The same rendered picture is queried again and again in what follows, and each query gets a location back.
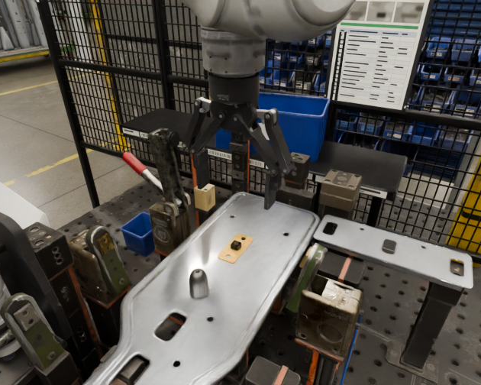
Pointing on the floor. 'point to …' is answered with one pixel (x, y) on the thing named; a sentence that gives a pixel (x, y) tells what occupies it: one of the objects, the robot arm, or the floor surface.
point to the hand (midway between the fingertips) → (235, 189)
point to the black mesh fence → (263, 92)
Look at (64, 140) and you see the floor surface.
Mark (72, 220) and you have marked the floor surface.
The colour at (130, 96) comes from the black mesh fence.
